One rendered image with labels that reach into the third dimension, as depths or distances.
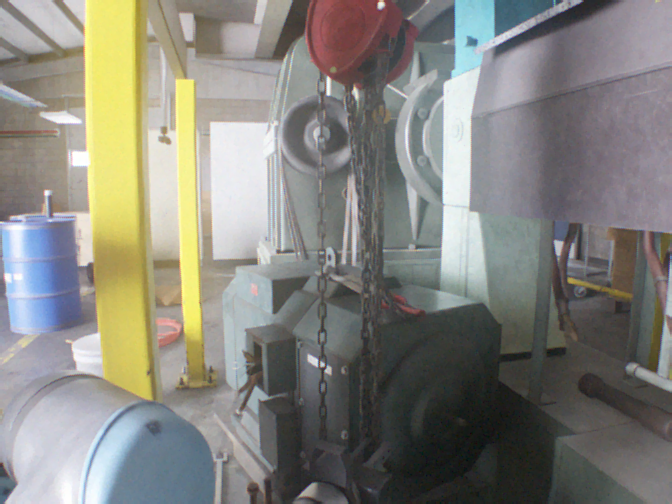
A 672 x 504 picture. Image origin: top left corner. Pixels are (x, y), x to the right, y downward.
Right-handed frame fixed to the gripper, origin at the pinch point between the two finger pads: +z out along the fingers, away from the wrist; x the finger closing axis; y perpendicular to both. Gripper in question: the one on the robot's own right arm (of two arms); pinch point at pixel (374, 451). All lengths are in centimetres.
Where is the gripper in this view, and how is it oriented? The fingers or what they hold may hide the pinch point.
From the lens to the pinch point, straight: 85.7
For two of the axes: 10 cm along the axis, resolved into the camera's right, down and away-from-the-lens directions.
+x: 8.8, 0.6, -4.7
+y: 0.0, 9.9, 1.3
